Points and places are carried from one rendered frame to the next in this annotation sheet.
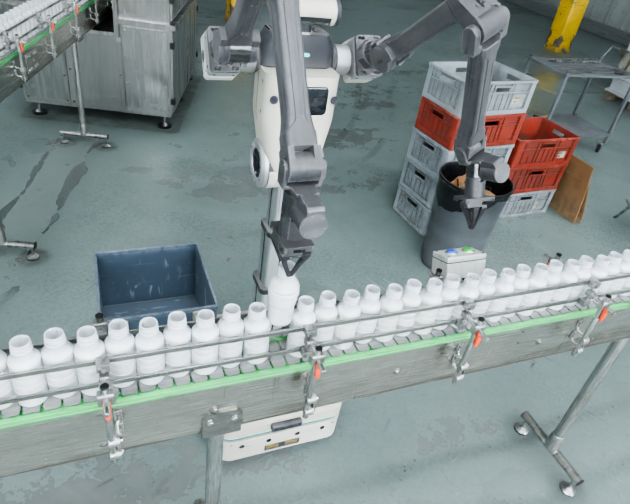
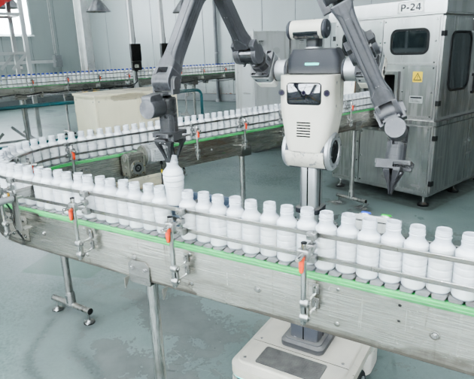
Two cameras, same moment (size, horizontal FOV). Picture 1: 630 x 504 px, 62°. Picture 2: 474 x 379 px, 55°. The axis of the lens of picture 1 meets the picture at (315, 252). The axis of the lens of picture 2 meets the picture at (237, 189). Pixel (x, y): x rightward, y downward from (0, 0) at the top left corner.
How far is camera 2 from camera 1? 1.39 m
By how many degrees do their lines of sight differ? 54
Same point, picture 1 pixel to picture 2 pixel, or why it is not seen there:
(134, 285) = not seen: hidden behind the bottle
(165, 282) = not seen: hidden behind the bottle
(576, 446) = not seen: outside the picture
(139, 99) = (403, 180)
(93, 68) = (375, 155)
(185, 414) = (120, 252)
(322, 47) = (328, 57)
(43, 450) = (65, 243)
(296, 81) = (174, 34)
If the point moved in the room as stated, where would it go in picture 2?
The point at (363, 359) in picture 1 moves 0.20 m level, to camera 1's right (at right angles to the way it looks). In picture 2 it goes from (223, 258) to (259, 283)
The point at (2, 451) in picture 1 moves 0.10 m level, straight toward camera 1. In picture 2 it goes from (53, 234) to (37, 244)
